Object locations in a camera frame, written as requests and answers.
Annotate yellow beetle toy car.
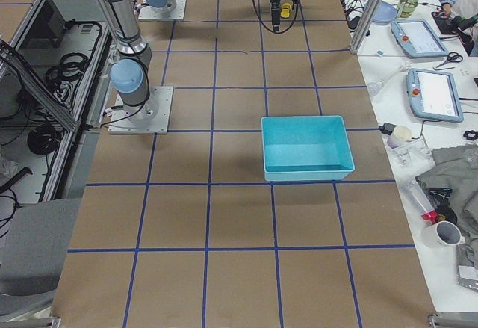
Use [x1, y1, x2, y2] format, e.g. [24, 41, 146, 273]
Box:
[280, 2, 292, 19]

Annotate green water bottle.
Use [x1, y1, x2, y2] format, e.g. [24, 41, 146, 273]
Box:
[397, 0, 419, 19]

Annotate teal plastic storage bin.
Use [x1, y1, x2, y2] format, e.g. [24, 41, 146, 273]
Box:
[261, 115, 356, 182]

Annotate teach pendant far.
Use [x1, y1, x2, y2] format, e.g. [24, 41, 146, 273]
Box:
[390, 19, 449, 58]

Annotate teach pendant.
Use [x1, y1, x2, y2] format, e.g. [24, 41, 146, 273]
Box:
[390, 19, 449, 58]
[406, 68, 464, 123]

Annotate paper cup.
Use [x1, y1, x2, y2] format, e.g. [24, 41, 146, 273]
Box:
[387, 126, 412, 149]

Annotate teach pendant near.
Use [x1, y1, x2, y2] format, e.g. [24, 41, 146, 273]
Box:
[406, 68, 464, 123]

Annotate scissors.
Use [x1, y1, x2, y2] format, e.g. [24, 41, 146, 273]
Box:
[433, 52, 463, 70]

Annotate grey cloth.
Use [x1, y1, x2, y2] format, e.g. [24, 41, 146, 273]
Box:
[415, 144, 477, 249]

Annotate white mug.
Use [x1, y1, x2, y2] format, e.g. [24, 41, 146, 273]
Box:
[420, 221, 465, 248]

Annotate black braided cable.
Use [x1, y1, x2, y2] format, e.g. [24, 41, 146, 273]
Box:
[251, 0, 304, 34]

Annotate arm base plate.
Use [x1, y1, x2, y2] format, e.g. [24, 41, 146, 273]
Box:
[107, 86, 173, 134]
[137, 0, 187, 22]

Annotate aluminium frame post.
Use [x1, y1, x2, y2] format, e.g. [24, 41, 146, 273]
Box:
[350, 0, 382, 55]

